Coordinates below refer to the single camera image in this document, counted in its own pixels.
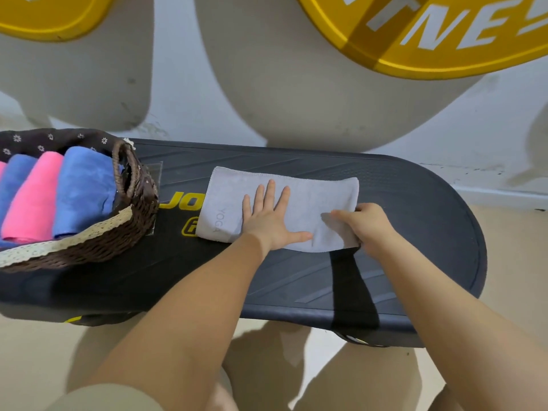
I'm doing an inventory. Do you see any person's right forearm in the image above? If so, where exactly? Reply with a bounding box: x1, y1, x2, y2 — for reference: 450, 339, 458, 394
362, 229, 548, 411

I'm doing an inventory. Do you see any person's left forearm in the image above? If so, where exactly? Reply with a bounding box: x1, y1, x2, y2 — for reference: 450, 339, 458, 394
83, 232, 275, 411

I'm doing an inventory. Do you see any grey towel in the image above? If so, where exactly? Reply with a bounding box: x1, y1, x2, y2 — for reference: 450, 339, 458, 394
198, 166, 361, 254

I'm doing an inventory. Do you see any person's right hand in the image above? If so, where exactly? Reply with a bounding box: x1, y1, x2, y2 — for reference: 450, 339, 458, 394
330, 203, 397, 258

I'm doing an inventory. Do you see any brown wicker basket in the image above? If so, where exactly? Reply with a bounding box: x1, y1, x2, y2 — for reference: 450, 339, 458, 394
0, 139, 160, 274

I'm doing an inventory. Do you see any black aerobic step platform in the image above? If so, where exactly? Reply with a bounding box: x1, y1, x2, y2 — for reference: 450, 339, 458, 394
0, 138, 488, 348

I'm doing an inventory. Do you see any yellow round wall sign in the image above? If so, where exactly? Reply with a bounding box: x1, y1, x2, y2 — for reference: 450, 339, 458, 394
295, 0, 548, 81
0, 0, 116, 43

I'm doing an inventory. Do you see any person's left hand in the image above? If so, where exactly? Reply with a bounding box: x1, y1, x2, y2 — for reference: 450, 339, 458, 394
242, 180, 313, 253

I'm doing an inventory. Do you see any blue rolled towel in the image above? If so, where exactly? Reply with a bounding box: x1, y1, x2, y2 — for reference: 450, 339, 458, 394
52, 146, 125, 240
0, 154, 40, 249

